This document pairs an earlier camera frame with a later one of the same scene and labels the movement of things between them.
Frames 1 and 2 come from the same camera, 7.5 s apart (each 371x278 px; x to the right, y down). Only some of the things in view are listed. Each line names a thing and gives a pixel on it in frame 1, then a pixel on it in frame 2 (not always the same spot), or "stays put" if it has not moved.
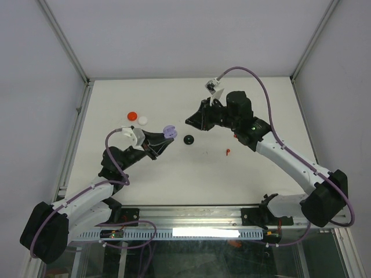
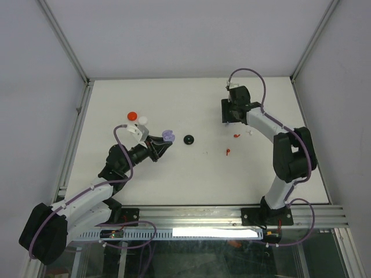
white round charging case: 142,120 stays put
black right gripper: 201,120 → 225,116
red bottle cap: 132,116 stays put
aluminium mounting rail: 219,217 stays put
